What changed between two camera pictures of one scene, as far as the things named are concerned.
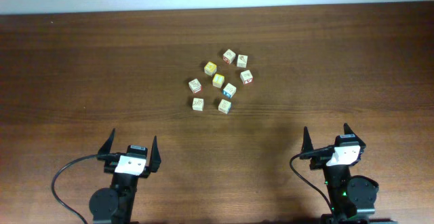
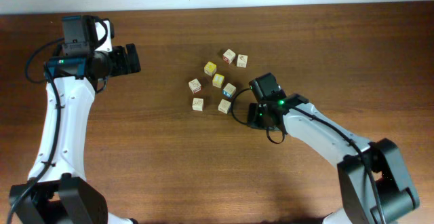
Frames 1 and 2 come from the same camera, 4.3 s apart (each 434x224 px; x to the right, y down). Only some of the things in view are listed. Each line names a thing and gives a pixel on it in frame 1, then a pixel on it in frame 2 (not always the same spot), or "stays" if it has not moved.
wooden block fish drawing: (198, 104) stays
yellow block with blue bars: (218, 81) stays
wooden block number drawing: (224, 106) stays
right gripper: (317, 161) to (255, 121)
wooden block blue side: (229, 90) stays
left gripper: (108, 160) to (123, 66)
